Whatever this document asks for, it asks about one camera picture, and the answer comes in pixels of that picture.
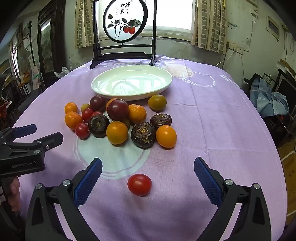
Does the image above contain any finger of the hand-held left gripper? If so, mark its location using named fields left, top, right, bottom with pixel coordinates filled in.
left=0, top=124, right=37, bottom=143
left=2, top=132, right=64, bottom=155

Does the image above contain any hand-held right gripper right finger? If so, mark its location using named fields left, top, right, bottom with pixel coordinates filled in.
left=194, top=157, right=272, bottom=241

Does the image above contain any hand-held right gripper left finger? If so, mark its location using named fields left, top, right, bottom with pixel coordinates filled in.
left=24, top=158, right=103, bottom=241

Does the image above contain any mandarin orange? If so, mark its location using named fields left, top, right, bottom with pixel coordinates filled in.
left=65, top=111, right=83, bottom=130
left=128, top=104, right=147, bottom=124

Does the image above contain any small orange tomato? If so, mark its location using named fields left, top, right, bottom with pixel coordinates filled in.
left=64, top=102, right=78, bottom=114

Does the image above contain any dark water chestnut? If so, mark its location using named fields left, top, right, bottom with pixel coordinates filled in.
left=150, top=113, right=172, bottom=128
left=131, top=122, right=156, bottom=150
left=88, top=114, right=110, bottom=138

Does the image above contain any dark purple tomato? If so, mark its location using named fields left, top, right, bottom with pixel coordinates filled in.
left=107, top=99, right=129, bottom=121
left=89, top=95, right=107, bottom=112

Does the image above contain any white oval plate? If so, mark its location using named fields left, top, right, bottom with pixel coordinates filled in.
left=91, top=65, right=173, bottom=101

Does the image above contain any orange-green tomato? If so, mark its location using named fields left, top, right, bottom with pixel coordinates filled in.
left=148, top=95, right=167, bottom=111

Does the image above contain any person's left hand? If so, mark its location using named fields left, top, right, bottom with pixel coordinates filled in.
left=6, top=177, right=21, bottom=211

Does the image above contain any purple printed tablecloth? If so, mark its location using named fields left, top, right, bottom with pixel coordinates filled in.
left=9, top=58, right=288, bottom=241

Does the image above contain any white plastic bag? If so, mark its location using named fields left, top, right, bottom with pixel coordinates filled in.
left=54, top=67, right=70, bottom=79

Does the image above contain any dark framed picture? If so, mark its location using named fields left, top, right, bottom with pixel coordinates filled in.
left=37, top=9, right=66, bottom=80

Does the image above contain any blue cloth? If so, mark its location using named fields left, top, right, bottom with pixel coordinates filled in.
left=251, top=77, right=289, bottom=118

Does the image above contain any black hat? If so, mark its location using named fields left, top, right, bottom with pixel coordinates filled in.
left=243, top=74, right=263, bottom=86

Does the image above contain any checked beige curtain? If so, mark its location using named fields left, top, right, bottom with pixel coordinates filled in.
left=74, top=0, right=97, bottom=49
left=191, top=0, right=227, bottom=55

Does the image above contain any round painted screen on stand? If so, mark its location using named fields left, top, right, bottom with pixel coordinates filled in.
left=90, top=0, right=158, bottom=69

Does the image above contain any window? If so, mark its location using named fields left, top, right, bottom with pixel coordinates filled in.
left=96, top=0, right=193, bottom=39

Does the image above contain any white cable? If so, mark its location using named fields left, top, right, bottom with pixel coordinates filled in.
left=215, top=50, right=236, bottom=67

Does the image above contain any wall electrical box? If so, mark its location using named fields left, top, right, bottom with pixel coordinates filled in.
left=266, top=16, right=281, bottom=37

